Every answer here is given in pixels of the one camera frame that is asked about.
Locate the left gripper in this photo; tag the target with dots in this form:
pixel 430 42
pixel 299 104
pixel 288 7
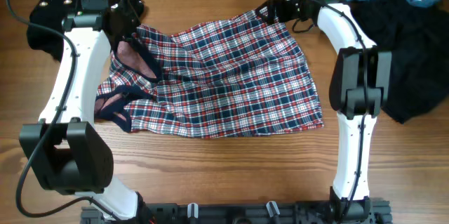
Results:
pixel 133 22

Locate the black knit garment with buttons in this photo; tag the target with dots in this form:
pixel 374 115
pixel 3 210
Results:
pixel 65 15

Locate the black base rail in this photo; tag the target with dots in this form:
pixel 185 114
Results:
pixel 245 212

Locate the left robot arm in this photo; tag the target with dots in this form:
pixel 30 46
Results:
pixel 63 149

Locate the red blue plaid garment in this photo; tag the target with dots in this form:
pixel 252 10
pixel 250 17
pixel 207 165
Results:
pixel 225 78

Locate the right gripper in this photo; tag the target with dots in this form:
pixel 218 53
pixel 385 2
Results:
pixel 280 10

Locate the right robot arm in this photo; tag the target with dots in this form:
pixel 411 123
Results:
pixel 358 89

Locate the black mesh garment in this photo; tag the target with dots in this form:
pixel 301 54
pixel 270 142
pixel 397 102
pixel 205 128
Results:
pixel 418 41

